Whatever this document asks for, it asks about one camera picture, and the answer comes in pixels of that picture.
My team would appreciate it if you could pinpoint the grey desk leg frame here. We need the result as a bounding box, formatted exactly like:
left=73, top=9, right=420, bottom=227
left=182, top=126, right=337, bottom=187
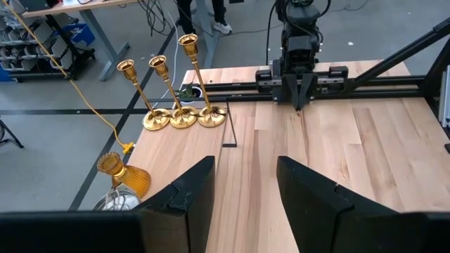
left=79, top=8, right=131, bottom=82

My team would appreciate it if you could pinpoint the black box on desk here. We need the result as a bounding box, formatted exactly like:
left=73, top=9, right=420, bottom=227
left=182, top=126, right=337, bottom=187
left=17, top=0, right=59, bottom=12

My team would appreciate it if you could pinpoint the black floor cable bundle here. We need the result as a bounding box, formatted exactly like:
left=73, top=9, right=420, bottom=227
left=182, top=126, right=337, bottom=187
left=136, top=0, right=175, bottom=38

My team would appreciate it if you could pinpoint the light wooden desk top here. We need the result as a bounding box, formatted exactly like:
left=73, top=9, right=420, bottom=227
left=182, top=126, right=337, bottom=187
left=20, top=0, right=140, bottom=18

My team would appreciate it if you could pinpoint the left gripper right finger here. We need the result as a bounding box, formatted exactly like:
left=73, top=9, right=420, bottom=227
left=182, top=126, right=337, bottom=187
left=276, top=156, right=450, bottom=253

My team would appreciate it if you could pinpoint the silver scented candle tin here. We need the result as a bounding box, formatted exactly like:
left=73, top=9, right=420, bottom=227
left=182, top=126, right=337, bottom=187
left=93, top=189, right=141, bottom=212

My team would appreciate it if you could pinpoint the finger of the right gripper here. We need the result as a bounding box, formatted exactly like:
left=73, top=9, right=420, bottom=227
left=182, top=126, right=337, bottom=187
left=283, top=74, right=300, bottom=110
left=299, top=74, right=316, bottom=112

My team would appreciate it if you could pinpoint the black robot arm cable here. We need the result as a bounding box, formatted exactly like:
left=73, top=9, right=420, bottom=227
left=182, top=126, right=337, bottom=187
left=265, top=0, right=282, bottom=66

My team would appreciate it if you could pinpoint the brass candlestick holder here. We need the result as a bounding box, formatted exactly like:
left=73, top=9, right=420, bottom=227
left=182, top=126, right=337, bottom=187
left=148, top=55, right=199, bottom=129
left=178, top=33, right=228, bottom=128
left=117, top=58, right=172, bottom=131

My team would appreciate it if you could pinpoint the black tripod leg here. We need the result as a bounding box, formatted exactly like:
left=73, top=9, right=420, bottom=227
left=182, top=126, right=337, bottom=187
left=0, top=119, right=25, bottom=149

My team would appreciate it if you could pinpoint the long white floor cable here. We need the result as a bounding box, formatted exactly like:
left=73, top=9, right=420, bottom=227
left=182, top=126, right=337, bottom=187
left=151, top=10, right=181, bottom=110

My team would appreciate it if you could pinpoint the blue plastic crate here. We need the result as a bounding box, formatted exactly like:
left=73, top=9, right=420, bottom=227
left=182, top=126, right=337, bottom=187
left=52, top=22, right=96, bottom=46

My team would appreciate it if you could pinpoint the black aluminium table frame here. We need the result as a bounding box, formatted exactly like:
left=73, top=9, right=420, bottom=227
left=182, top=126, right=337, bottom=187
left=202, top=17, right=450, bottom=154

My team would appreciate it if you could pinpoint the yellow hanging extension cable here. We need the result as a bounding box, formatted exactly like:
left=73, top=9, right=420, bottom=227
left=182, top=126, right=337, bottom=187
left=3, top=1, right=136, bottom=155

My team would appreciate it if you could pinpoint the person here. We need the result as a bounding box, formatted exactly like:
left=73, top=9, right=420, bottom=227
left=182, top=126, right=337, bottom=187
left=175, top=0, right=233, bottom=36

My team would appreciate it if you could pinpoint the white pot with green plant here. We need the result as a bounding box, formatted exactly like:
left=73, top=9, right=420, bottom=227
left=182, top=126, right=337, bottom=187
left=175, top=82, right=204, bottom=105

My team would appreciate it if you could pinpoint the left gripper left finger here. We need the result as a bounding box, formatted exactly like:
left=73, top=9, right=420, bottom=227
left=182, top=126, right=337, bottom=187
left=0, top=156, right=216, bottom=253

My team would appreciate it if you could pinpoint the black rack with grey bins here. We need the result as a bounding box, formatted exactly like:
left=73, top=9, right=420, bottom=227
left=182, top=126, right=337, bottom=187
left=0, top=13, right=96, bottom=84

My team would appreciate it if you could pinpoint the amber ribbed glass candle holder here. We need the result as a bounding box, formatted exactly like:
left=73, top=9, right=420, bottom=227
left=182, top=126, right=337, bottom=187
left=96, top=151, right=152, bottom=198

